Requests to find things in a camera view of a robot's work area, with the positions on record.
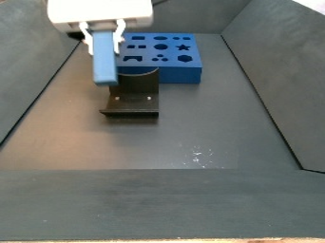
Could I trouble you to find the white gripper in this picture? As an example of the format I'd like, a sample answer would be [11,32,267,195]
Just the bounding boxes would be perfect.
[47,0,154,55]

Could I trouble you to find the light blue rectangular block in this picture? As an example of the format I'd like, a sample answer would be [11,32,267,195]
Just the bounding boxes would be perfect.
[92,31,118,86]

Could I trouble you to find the blue foam shape board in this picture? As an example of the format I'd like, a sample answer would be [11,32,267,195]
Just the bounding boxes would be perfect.
[116,32,203,84]

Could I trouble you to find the black curved fixture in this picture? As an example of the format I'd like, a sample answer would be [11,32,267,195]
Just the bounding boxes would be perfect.
[100,68,159,118]

